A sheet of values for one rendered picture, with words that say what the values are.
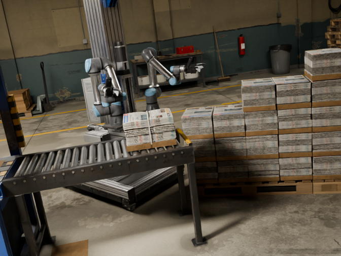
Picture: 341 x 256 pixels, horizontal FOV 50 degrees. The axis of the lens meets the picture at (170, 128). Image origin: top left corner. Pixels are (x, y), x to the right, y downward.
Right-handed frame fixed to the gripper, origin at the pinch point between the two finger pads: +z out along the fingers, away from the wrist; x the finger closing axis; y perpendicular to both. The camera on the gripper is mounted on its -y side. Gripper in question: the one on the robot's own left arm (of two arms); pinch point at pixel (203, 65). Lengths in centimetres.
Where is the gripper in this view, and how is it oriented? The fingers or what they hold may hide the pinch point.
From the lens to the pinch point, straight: 379.9
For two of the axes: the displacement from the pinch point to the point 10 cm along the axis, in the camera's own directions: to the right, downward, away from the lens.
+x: -2.4, 4.2, -8.7
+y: 1.5, 9.1, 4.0
